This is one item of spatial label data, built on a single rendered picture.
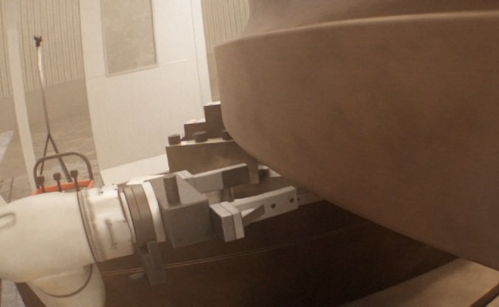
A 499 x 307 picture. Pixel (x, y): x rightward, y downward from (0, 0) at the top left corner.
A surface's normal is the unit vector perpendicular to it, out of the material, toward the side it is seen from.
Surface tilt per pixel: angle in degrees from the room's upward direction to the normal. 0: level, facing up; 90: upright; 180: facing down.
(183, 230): 90
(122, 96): 90
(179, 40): 90
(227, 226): 90
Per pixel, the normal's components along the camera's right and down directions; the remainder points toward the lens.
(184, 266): 0.22, 0.21
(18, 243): 0.27, -0.14
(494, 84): -0.86, 0.22
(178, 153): -0.17, 0.26
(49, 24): 0.52, 0.15
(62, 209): 0.47, -0.66
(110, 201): 0.17, -0.64
